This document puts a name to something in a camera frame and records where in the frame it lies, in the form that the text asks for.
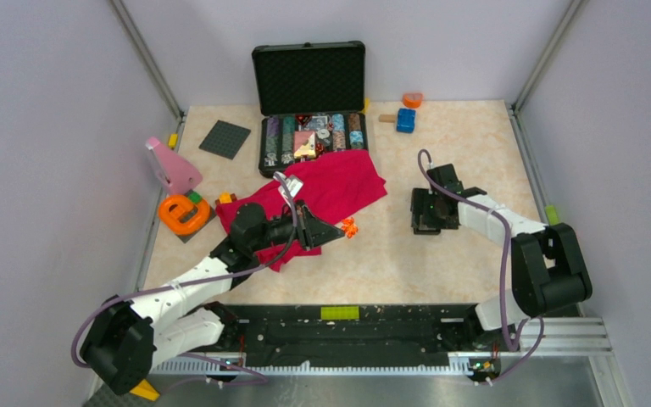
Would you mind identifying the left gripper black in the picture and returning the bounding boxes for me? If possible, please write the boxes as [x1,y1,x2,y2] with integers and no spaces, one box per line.
[251,199,344,252]

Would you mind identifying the gold orange brooch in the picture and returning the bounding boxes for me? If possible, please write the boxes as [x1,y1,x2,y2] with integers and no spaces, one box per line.
[341,217,359,239]

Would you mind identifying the magenta red garment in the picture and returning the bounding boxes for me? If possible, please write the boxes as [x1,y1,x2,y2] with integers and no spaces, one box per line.
[214,148,388,274]

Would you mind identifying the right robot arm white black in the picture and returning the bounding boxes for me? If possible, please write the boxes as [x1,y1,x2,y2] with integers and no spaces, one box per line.
[411,164,593,349]

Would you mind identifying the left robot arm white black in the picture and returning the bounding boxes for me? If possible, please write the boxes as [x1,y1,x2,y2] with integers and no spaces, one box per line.
[75,200,345,395]

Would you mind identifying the yellow toy car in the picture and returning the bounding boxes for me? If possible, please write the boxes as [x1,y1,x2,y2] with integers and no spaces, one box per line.
[215,192,237,206]

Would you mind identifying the lime green lego brick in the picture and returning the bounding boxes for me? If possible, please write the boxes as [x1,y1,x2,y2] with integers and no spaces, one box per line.
[320,306,360,321]

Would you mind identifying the blue toy mallet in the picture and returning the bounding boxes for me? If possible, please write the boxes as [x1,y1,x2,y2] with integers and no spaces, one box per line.
[378,108,416,134]

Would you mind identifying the orange tape dispenser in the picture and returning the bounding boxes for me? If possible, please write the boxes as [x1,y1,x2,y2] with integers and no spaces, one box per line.
[402,92,424,109]

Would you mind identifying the green small brick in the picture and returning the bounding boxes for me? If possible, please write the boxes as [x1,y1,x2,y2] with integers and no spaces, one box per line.
[187,191,203,204]

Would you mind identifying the dark grey lego baseplate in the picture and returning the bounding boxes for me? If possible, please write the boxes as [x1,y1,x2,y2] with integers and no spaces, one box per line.
[198,120,251,160]

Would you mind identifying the green pink toy blocks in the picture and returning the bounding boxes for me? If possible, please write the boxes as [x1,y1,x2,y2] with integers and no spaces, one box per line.
[544,204,560,226]

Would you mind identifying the black poker chip case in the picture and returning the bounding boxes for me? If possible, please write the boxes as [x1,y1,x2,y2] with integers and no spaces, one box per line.
[251,41,369,177]

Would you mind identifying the pink plastic stand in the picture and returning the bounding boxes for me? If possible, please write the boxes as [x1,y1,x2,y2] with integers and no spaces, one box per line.
[145,137,203,195]

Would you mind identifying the small yellow block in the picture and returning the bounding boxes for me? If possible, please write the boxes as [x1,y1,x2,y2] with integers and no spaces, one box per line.
[168,133,179,150]

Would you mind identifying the yellow wedge block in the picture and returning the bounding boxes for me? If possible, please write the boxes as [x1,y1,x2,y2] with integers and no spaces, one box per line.
[130,380,160,402]

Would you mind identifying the grey studded mat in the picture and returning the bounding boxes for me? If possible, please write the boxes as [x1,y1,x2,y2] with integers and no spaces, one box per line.
[83,387,152,407]

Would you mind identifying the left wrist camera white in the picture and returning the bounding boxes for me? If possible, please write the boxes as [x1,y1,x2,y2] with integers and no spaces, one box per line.
[279,174,303,198]

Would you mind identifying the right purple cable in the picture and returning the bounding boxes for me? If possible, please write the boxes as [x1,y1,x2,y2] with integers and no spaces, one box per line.
[416,148,546,386]

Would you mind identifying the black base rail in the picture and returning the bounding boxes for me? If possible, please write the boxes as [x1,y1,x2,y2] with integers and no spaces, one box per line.
[196,304,508,368]

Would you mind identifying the orange plastic ring toy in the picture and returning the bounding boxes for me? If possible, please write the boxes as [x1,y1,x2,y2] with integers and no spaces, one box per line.
[158,195,213,237]

